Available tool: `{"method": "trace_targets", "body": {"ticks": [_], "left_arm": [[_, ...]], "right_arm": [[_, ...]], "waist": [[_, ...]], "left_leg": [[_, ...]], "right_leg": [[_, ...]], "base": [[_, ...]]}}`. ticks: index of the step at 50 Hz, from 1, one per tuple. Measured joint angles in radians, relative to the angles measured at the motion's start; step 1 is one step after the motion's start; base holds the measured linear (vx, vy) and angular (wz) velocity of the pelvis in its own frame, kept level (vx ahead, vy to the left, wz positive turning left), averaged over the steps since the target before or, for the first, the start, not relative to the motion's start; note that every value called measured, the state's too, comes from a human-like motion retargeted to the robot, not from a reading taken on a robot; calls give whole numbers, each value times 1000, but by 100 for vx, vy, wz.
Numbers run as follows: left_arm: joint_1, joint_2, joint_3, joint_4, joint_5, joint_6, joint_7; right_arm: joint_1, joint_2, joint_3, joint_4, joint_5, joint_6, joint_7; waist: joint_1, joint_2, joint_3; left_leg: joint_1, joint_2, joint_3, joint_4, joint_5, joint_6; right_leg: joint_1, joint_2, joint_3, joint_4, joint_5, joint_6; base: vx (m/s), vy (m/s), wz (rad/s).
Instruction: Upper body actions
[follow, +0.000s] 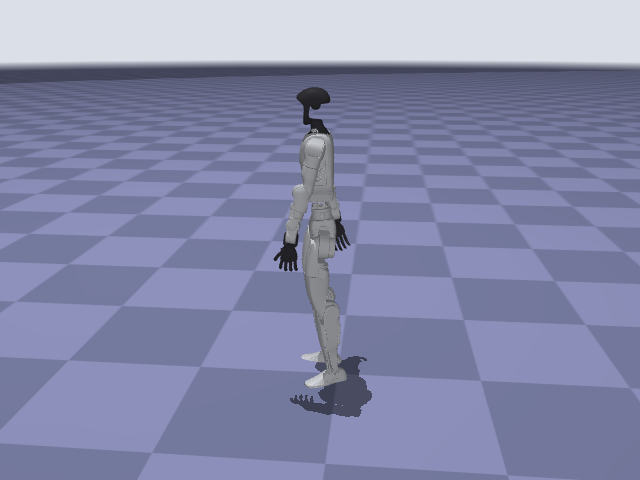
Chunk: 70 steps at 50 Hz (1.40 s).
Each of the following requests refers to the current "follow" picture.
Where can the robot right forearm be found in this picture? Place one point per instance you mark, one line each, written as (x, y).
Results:
(334, 206)

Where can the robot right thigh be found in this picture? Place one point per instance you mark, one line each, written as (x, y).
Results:
(331, 294)

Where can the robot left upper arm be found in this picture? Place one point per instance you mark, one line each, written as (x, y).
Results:
(313, 154)

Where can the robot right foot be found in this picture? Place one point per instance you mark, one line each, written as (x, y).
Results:
(317, 357)

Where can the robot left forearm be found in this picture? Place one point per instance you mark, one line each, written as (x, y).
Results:
(298, 208)

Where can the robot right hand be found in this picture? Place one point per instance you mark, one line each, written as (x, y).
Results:
(339, 232)

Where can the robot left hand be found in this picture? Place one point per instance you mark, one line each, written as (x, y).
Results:
(288, 254)

